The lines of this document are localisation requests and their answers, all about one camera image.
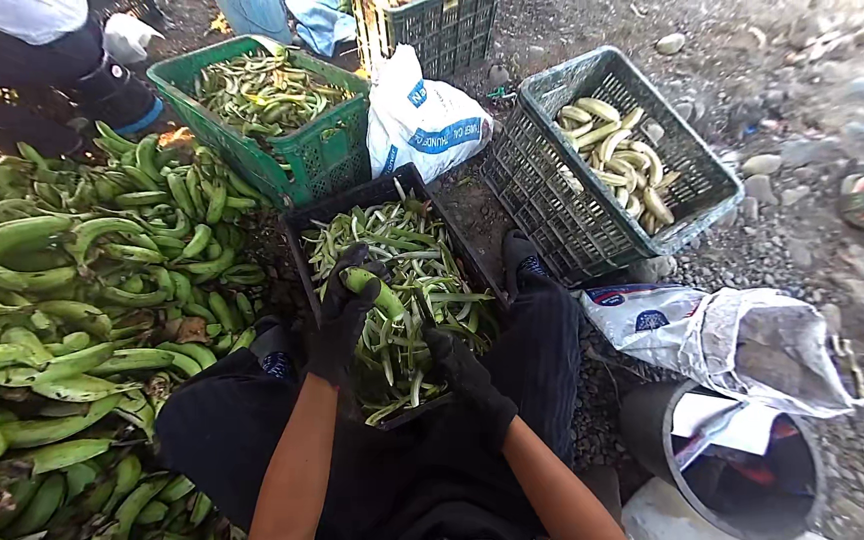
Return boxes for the person's right hand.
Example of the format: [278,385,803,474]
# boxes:
[423,324,519,453]

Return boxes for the dark knife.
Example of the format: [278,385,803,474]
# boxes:
[411,283,438,331]

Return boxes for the person's left forearm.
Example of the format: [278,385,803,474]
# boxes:
[248,372,340,540]

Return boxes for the white sack, red-blue print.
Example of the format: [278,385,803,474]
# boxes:
[576,284,864,419]

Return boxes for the dark green plastic crate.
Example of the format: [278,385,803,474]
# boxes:
[480,45,746,288]
[353,0,499,81]

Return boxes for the heap of unpeeled green plantains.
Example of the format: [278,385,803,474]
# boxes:
[0,120,273,540]

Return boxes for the pile of plantain peels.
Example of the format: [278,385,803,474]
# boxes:
[302,180,501,427]
[193,45,356,177]

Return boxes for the person's left hand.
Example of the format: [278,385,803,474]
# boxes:
[306,242,388,389]

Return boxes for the light blue cloth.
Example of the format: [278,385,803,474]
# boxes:
[285,0,358,59]

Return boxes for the white paper sheet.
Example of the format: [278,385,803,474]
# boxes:
[670,392,783,457]

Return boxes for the bright green plastic crate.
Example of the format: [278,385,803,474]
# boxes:
[147,34,372,210]

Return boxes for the person's right forearm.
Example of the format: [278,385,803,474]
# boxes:
[501,414,628,540]

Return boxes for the single green plantain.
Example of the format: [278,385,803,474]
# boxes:
[340,267,407,324]

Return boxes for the black plastic crate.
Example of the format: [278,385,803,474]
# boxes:
[279,162,511,432]

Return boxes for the pile of peeled plantains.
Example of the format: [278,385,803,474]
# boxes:
[555,96,682,237]

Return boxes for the white sack with blue print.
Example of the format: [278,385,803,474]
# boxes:
[366,43,495,186]

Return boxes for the white cloth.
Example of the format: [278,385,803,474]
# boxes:
[103,12,166,66]

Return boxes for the dark grey bucket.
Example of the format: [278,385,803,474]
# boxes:
[618,380,827,540]

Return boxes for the person's body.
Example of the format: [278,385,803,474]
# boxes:
[315,401,551,540]

